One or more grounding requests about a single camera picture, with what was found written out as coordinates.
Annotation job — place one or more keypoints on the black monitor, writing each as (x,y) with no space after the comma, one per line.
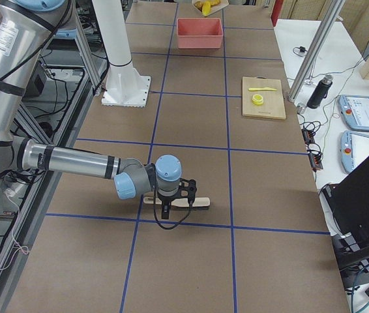
(363,199)

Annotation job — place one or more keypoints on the aluminium frame post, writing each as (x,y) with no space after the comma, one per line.
(306,70)

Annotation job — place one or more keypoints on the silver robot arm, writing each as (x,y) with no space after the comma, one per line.
(26,29)

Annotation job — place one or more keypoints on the beige hand brush black bristles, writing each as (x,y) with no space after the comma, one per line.
(182,204)

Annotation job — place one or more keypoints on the tan toy ginger root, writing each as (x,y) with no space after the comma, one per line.
(214,2)

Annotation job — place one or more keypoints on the yellow plastic knife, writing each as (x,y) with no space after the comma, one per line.
(253,89)

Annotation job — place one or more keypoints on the pink plastic bin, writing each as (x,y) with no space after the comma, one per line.
(199,33)

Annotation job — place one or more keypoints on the blue teach pendant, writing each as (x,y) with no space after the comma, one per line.
(354,148)
(355,111)

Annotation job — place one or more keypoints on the bamboo cutting board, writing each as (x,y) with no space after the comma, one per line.
(273,107)

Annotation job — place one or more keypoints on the yellow lemon slices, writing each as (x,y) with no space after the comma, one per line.
(257,99)

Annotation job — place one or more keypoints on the black water bottle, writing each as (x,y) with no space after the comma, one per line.
(320,92)

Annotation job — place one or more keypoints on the blue teach pendant near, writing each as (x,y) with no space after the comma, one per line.
(354,148)

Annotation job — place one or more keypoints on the blue teach pendant far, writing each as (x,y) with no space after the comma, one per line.
(355,111)

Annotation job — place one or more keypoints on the brown toy potato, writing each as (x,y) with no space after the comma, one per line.
(198,5)

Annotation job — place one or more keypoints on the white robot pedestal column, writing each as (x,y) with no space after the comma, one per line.
(112,27)

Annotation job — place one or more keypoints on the black power strip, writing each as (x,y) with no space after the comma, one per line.
(315,154)

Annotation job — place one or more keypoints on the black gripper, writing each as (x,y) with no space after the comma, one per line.
(165,200)

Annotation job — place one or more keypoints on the yellow toy corn cob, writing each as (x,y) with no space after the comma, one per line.
(206,8)

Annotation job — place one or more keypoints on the beige plastic dustpan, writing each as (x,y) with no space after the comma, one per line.
(223,4)

